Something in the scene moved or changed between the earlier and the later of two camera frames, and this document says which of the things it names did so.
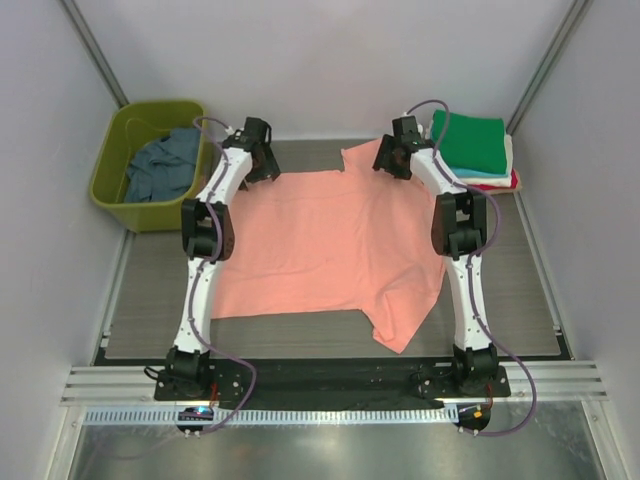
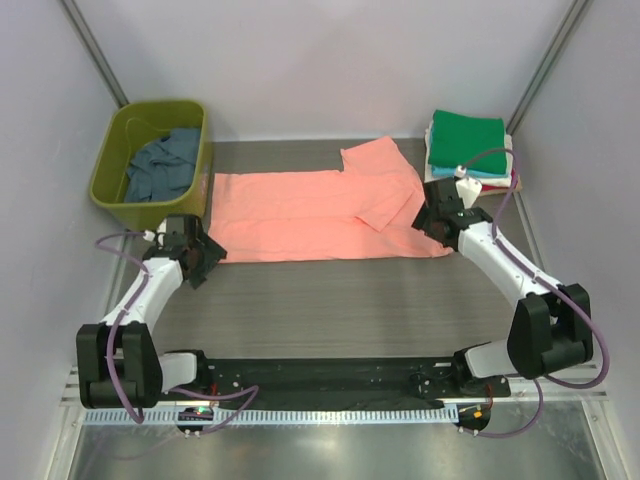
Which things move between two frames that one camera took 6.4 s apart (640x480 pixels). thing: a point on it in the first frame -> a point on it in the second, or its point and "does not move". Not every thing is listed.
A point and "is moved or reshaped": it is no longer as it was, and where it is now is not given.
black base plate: [336, 384] does not move
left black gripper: [270, 169] -> [211, 251]
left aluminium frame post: [93, 52] does not move
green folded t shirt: [472, 142] does not move
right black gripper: [381, 159] -> [423, 222]
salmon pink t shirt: [357, 239] is moved or reshaped
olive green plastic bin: [152, 158] does not move
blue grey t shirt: [162, 169] does not move
